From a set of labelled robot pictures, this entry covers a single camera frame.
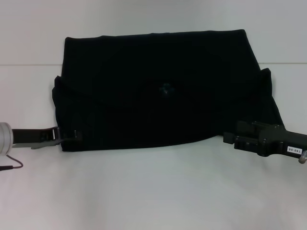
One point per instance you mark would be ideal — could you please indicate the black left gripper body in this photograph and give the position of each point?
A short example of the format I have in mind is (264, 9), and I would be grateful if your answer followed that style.
(28, 136)

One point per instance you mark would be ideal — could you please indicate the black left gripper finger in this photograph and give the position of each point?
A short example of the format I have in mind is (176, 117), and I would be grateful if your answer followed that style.
(52, 134)
(69, 140)

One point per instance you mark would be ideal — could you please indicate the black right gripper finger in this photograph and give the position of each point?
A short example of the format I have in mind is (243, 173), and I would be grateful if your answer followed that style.
(247, 143)
(243, 127)

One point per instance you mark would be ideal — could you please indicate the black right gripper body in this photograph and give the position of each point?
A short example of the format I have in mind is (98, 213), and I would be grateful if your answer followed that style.
(278, 143)

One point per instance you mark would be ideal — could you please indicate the black shirt with FREE print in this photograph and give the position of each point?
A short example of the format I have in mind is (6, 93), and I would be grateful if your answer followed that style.
(156, 107)

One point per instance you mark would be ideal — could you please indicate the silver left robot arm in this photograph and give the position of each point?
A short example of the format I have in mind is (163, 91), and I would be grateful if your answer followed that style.
(6, 137)

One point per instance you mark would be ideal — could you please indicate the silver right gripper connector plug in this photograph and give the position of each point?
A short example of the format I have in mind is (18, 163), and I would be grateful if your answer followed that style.
(302, 157)

